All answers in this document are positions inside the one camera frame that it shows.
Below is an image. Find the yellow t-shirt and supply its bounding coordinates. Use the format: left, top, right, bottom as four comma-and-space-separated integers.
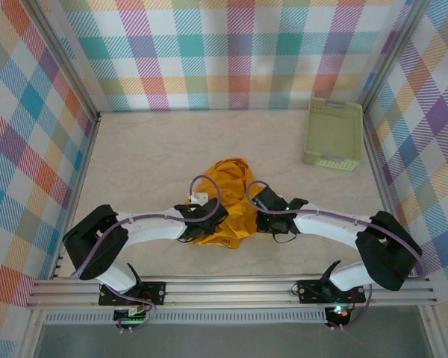
184, 158, 261, 250

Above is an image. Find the aluminium side rail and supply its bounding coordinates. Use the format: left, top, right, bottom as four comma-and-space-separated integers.
48, 111, 102, 280
356, 107, 396, 221

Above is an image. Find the light green plastic basket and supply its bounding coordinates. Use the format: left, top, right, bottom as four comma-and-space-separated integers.
302, 97, 364, 173

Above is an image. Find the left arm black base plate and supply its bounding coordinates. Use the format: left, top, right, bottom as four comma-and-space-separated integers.
99, 281, 167, 307

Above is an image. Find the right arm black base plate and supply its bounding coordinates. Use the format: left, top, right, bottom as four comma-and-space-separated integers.
296, 279, 367, 304

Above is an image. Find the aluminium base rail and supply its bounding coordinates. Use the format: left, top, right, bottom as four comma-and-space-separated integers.
25, 277, 438, 310

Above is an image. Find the aluminium frame leg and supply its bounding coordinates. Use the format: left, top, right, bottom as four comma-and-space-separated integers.
420, 306, 447, 358
19, 309, 48, 358

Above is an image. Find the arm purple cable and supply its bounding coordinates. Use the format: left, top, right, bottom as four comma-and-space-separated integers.
69, 174, 221, 335
245, 180, 425, 331

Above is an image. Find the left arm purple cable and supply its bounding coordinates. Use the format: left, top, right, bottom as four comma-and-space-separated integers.
69, 174, 221, 335

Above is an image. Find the aluminium corner post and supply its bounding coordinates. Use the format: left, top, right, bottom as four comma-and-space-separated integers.
28, 0, 102, 122
356, 0, 429, 115

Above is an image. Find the grey slotted cable duct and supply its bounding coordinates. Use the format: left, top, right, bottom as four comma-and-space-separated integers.
44, 312, 328, 324

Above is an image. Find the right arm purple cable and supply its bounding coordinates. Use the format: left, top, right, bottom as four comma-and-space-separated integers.
245, 180, 425, 331

